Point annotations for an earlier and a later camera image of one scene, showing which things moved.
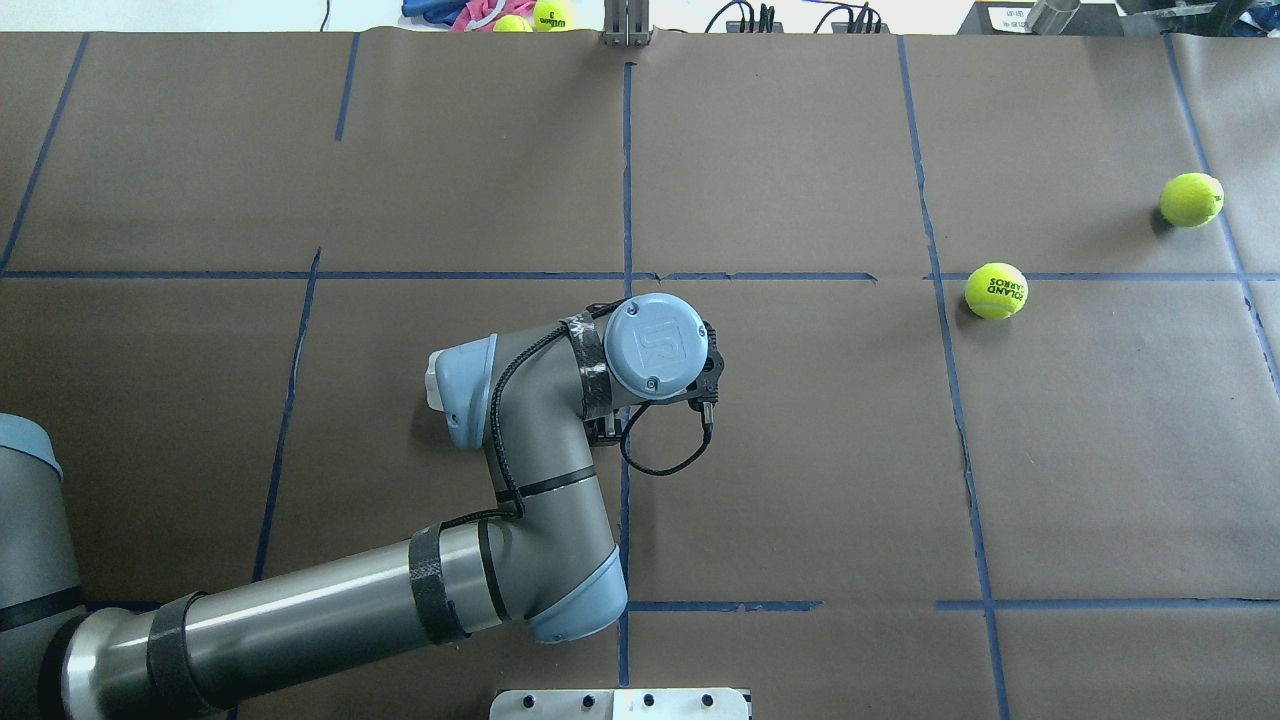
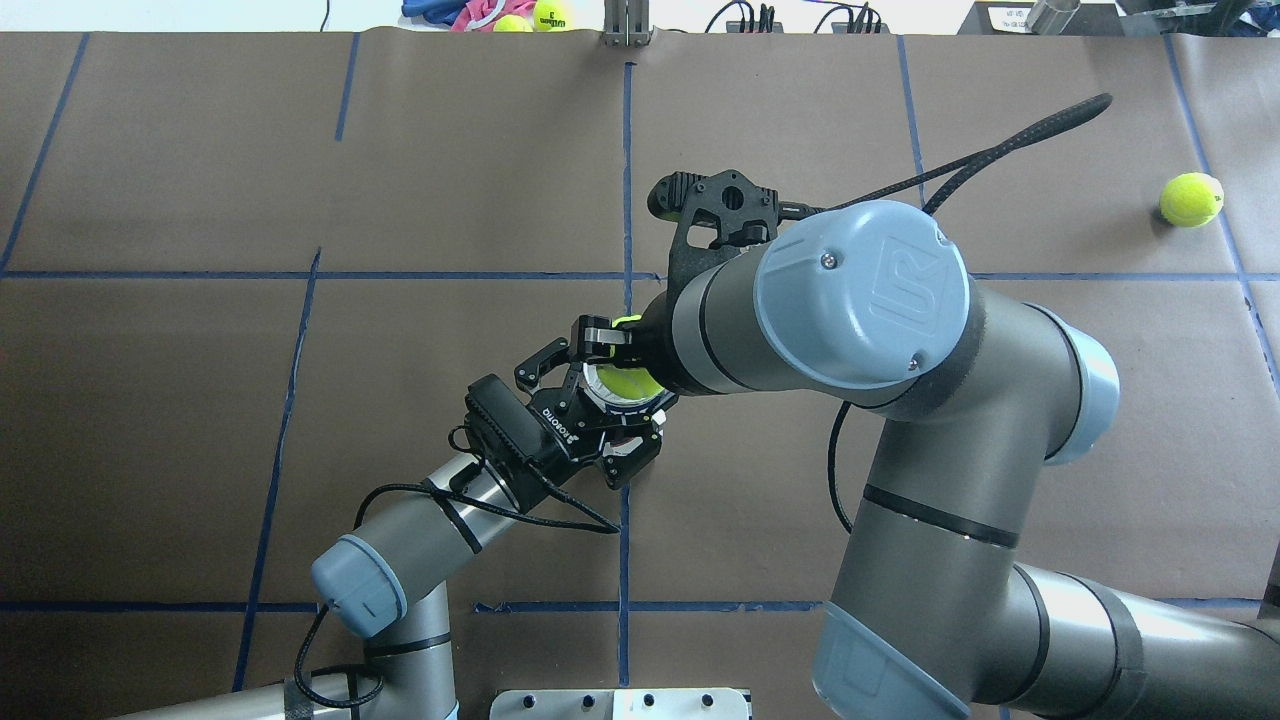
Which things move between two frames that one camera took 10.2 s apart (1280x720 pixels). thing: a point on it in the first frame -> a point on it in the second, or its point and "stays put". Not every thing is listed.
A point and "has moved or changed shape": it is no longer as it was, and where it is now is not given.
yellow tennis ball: [996, 290] has moved or changed shape
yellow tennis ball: [1191, 199] stays put
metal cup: [1051, 17] stays put
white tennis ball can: [432, 391] has moved or changed shape
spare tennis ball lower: [512, 23] stays put
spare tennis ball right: [553, 15] stays put
